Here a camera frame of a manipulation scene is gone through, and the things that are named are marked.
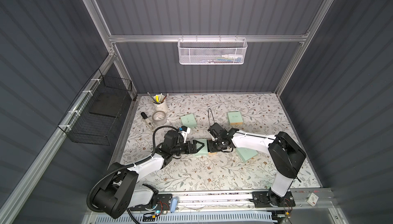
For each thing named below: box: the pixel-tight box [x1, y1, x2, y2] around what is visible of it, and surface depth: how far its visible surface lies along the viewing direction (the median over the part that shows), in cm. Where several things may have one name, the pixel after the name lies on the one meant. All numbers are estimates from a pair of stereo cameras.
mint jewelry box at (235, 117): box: [227, 110, 244, 126], surface depth 104 cm
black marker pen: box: [140, 111, 156, 131], surface depth 103 cm
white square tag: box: [306, 192, 320, 207], surface depth 75 cm
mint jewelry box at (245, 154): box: [235, 147, 259, 164], surface depth 88 cm
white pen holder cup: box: [152, 94, 168, 115], surface depth 107 cm
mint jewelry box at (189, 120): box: [180, 113, 198, 128], surface depth 104 cm
